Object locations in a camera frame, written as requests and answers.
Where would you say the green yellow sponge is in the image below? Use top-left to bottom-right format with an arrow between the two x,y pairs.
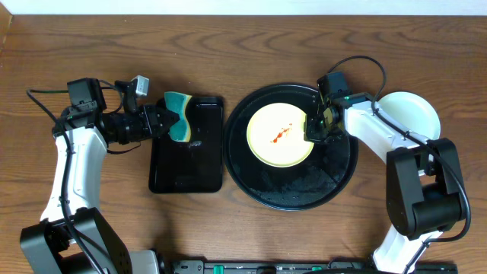
164,91 -> 192,142

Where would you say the yellow plate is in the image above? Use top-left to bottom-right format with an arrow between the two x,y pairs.
247,103 -> 314,167

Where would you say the mint plate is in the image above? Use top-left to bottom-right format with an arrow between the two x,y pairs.
379,91 -> 441,139

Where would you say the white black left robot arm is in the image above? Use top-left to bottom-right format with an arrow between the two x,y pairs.
20,105 -> 180,273

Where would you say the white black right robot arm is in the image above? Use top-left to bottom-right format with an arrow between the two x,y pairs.
304,93 -> 472,273

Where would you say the black rectangular tray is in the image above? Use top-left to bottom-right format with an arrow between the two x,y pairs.
148,97 -> 224,194

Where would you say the black round tray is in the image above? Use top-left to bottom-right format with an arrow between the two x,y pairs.
222,83 -> 358,211

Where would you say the black right camera cable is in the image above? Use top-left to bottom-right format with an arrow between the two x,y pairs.
326,55 -> 473,274

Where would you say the black camera cable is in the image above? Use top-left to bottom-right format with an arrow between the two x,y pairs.
326,55 -> 473,274
25,79 -> 142,274

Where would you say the black left camera cable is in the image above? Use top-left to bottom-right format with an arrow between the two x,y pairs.
25,79 -> 142,274

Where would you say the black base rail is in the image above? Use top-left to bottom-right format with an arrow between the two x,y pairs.
163,259 -> 457,274

